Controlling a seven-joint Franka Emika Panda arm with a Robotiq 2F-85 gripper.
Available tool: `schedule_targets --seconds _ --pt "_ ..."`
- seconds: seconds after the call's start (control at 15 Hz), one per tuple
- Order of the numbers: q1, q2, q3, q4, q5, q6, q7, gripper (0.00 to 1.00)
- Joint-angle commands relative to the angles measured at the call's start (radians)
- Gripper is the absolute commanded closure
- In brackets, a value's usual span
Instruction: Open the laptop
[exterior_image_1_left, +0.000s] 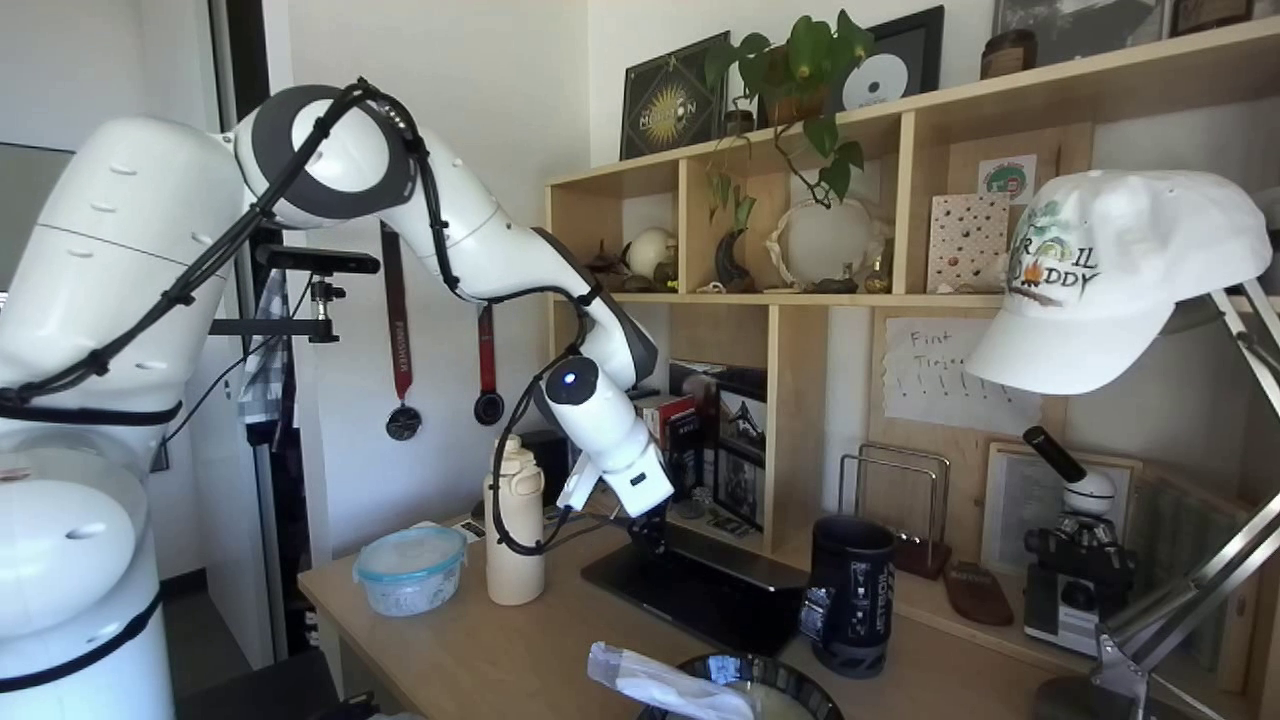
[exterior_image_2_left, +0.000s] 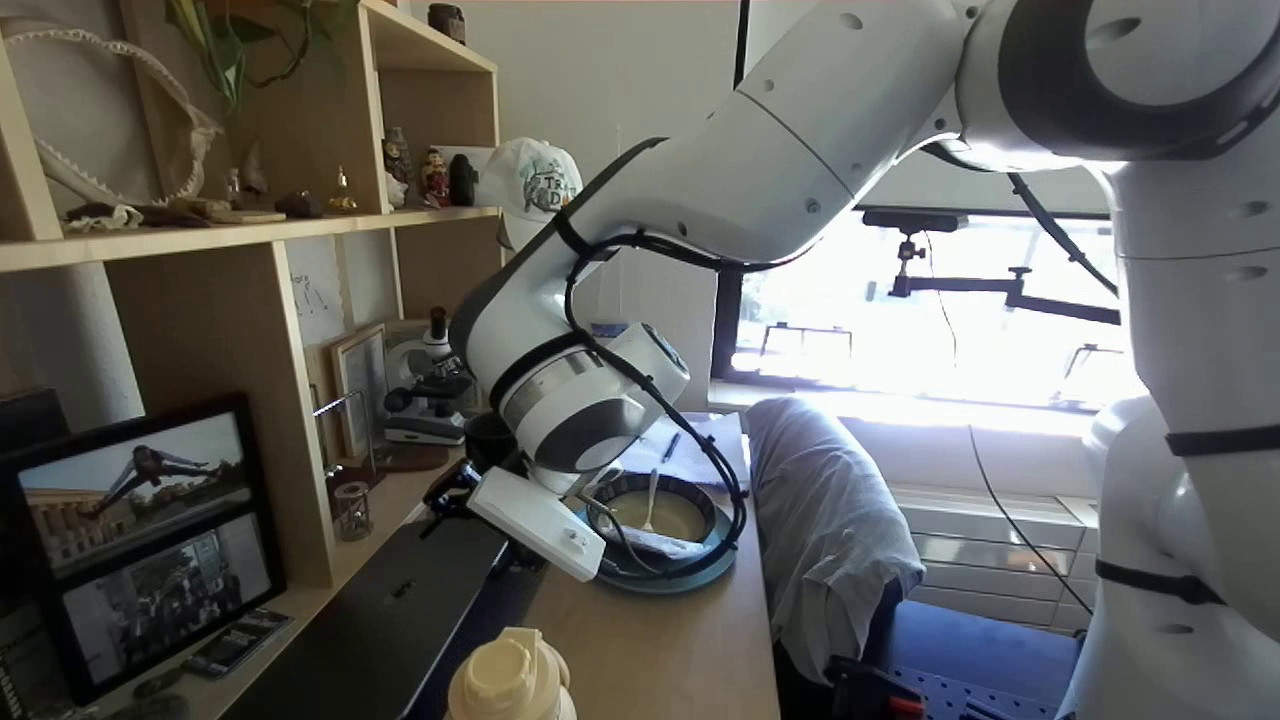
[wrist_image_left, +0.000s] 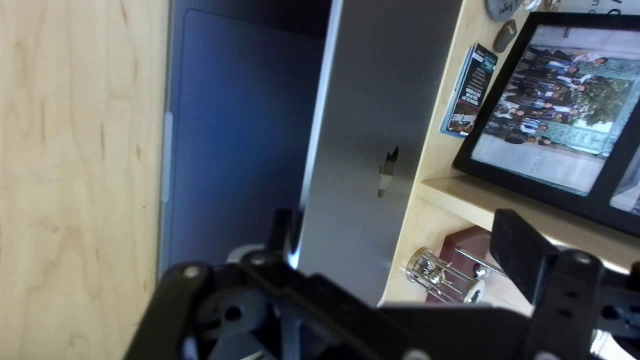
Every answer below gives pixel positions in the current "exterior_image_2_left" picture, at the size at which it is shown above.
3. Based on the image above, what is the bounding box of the white plastic wrapper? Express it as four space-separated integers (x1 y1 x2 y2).
610 521 713 558

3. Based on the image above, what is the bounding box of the green trailing plant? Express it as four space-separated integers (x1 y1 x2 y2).
166 0 366 107

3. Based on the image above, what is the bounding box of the white ring sculpture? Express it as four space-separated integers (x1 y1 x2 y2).
0 14 227 230

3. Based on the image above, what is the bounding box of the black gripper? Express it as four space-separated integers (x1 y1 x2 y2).
420 452 501 539

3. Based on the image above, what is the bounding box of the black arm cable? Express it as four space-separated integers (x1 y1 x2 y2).
548 130 1123 578

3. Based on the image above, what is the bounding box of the light framed picture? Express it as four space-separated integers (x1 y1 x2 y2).
326 319 391 462

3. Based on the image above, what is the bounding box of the black framed double photo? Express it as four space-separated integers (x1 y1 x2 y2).
0 390 289 708

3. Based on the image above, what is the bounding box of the white plastic spoon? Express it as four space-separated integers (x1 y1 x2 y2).
640 427 686 531

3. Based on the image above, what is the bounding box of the dark bowl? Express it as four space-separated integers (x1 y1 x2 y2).
593 471 725 558

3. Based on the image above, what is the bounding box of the black white microscope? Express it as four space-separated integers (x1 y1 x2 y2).
376 305 481 452

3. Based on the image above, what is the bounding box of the cream plastic bottle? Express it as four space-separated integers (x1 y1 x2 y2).
444 625 579 720

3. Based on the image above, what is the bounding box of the small glass jar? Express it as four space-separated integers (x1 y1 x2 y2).
330 477 376 542

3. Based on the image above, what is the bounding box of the dark twig pile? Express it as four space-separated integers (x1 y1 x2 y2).
59 193 293 230

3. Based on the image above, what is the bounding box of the gray cloth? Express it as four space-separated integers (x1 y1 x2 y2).
741 396 932 682

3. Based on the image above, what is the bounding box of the brown figurine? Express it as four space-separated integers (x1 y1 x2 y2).
414 142 454 211

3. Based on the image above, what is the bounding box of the white printed baseball cap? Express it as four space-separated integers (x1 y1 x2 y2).
476 130 590 251

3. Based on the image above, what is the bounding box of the wooden shelf unit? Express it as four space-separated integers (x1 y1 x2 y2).
0 0 516 720

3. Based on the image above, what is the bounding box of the dark figurine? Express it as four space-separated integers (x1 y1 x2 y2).
444 153 481 211

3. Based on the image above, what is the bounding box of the white papers and bag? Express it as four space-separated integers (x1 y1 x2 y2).
623 408 753 497

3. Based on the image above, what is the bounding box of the blue chair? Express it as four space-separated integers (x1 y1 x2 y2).
823 596 1087 720

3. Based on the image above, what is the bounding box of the small dark jar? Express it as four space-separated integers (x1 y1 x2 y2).
428 0 471 45

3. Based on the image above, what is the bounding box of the gray laptop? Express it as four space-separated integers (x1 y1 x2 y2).
217 507 552 720

